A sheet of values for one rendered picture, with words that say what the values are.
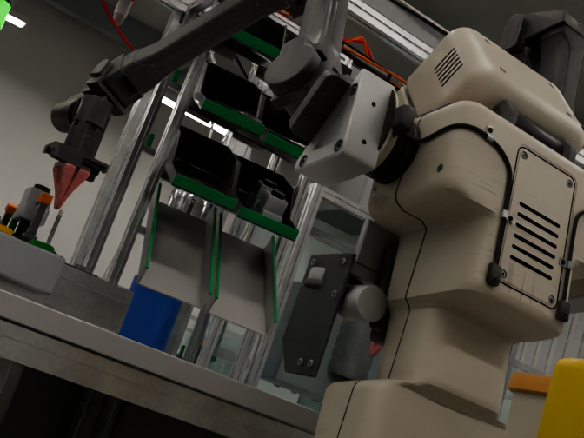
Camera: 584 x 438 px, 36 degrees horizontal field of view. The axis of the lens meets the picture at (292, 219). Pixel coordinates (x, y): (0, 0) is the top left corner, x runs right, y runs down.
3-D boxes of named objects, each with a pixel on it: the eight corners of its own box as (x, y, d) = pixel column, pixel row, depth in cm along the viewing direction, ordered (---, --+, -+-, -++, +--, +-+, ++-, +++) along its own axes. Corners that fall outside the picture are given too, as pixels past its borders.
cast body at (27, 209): (43, 226, 161) (59, 190, 163) (21, 216, 159) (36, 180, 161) (31, 228, 168) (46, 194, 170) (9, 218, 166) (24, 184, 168)
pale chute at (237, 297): (266, 337, 175) (277, 321, 173) (205, 313, 171) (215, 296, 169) (264, 250, 198) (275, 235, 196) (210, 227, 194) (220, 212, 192)
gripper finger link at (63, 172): (37, 204, 155) (56, 155, 158) (75, 221, 158) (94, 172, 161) (49, 201, 149) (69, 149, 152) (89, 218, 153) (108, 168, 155)
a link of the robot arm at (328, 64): (338, 71, 112) (359, 103, 115) (319, 43, 120) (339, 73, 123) (276, 114, 113) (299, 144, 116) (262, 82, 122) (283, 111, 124)
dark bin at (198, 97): (260, 137, 178) (276, 103, 177) (200, 109, 174) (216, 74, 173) (239, 112, 205) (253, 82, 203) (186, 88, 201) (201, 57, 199)
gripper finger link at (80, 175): (23, 199, 154) (44, 149, 156) (63, 215, 157) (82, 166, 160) (36, 195, 148) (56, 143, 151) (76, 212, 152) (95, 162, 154)
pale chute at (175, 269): (201, 309, 168) (212, 293, 166) (136, 283, 164) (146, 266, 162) (207, 223, 191) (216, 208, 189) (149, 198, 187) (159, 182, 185)
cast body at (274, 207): (276, 231, 180) (292, 201, 179) (256, 223, 179) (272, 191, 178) (268, 220, 188) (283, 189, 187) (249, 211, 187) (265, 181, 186)
